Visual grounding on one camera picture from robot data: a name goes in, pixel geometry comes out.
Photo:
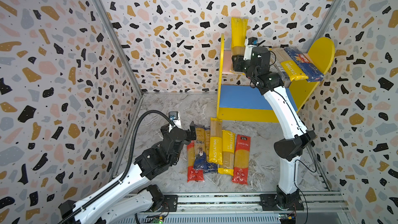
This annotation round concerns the yellow label spaghetti bag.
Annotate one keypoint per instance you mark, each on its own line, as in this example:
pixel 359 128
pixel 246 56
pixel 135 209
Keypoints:
pixel 238 31

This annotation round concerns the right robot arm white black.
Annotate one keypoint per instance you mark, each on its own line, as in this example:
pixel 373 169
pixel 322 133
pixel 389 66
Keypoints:
pixel 296 137

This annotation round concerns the yellow Pastatime spaghetti bag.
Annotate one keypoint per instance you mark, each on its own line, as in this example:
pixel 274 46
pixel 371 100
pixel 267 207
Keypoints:
pixel 289 69

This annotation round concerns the blue gold spaghetti bag left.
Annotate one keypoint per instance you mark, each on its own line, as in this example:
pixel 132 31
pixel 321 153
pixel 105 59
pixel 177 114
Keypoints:
pixel 199 149

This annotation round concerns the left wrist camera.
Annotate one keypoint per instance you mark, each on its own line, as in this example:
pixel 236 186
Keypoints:
pixel 175 118

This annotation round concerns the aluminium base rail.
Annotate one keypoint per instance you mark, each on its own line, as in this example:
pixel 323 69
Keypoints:
pixel 318 207

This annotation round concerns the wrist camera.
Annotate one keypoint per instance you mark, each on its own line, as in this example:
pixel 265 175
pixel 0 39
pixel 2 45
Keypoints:
pixel 175 118
pixel 250 43

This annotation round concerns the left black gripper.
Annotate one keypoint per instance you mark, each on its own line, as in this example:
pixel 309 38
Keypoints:
pixel 189 137

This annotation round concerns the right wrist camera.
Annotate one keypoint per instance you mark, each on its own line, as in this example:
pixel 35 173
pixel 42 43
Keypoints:
pixel 250 43

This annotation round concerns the blue gold spaghetti bag right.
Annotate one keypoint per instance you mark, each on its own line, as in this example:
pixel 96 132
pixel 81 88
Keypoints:
pixel 211 167

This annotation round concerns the blue gold spaghetti bag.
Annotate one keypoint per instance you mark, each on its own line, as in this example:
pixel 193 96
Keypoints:
pixel 199 149
pixel 211 167

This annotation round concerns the blue Barilla spaghetti bag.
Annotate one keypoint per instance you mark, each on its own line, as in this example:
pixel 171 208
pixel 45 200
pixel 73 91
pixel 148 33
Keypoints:
pixel 304 63

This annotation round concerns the red spaghetti bag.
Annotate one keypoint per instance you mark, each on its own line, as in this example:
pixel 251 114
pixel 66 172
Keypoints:
pixel 241 160
pixel 193 175

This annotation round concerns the clear printed spaghetti bag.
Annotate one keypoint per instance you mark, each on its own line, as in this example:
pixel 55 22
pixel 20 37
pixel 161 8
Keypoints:
pixel 279 73

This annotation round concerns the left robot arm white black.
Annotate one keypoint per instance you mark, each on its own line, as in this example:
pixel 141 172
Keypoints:
pixel 131 192

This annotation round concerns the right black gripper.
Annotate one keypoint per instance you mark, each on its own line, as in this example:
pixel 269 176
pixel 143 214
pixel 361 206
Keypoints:
pixel 238 64

